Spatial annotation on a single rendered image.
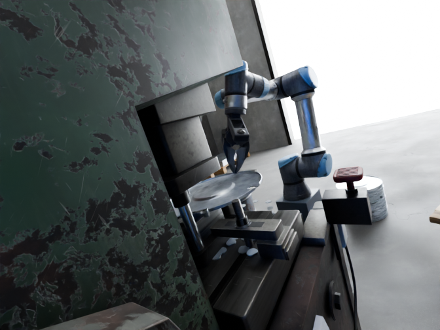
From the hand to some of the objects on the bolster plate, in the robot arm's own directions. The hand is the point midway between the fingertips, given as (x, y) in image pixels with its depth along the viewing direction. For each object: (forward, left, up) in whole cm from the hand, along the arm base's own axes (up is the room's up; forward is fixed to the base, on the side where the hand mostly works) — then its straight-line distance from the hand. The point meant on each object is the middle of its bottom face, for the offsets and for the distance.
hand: (236, 169), depth 73 cm
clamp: (+23, +21, -9) cm, 32 cm away
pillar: (+31, +14, -6) cm, 34 cm away
